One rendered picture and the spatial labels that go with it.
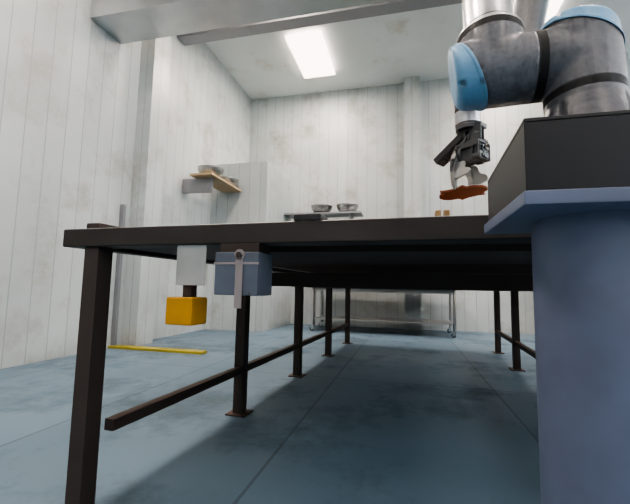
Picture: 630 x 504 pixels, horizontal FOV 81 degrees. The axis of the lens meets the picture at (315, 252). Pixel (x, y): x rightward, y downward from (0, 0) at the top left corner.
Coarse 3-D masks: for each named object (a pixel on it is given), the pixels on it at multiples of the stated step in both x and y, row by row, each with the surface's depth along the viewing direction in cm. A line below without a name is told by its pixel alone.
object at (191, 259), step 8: (184, 248) 112; (192, 248) 111; (200, 248) 110; (184, 256) 111; (192, 256) 110; (200, 256) 110; (184, 264) 111; (192, 264) 110; (200, 264) 109; (176, 272) 112; (184, 272) 111; (192, 272) 110; (200, 272) 109; (176, 280) 111; (184, 280) 110; (192, 280) 110; (200, 280) 109
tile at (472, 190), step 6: (462, 186) 108; (468, 186) 109; (474, 186) 108; (480, 186) 108; (486, 186) 109; (444, 192) 113; (450, 192) 113; (456, 192) 113; (462, 192) 113; (468, 192) 113; (474, 192) 113; (480, 192) 113; (444, 198) 119; (450, 198) 119; (456, 198) 119; (462, 198) 119
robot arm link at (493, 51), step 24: (480, 0) 67; (504, 0) 66; (480, 24) 64; (504, 24) 63; (456, 48) 65; (480, 48) 63; (504, 48) 61; (528, 48) 60; (456, 72) 64; (480, 72) 62; (504, 72) 62; (528, 72) 61; (456, 96) 68; (480, 96) 65; (504, 96) 64; (528, 96) 64
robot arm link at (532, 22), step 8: (520, 0) 88; (528, 0) 86; (536, 0) 86; (544, 0) 86; (520, 8) 89; (528, 8) 88; (536, 8) 87; (544, 8) 88; (520, 16) 90; (528, 16) 89; (536, 16) 88; (544, 16) 89; (528, 24) 90; (536, 24) 90
